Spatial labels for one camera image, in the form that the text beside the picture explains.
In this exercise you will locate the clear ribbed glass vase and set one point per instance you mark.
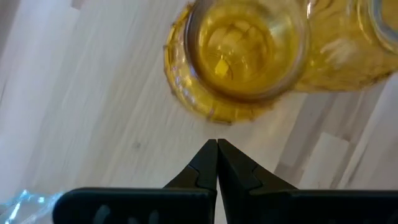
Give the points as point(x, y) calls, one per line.
point(21, 207)

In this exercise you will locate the yellow ribbed wide-mouth vase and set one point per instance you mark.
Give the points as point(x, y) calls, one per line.
point(348, 46)

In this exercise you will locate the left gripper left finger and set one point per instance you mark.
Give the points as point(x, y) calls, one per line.
point(155, 205)

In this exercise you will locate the yellow glass vase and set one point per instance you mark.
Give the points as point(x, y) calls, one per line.
point(236, 62)

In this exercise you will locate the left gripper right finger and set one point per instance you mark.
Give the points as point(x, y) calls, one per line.
point(280, 205)

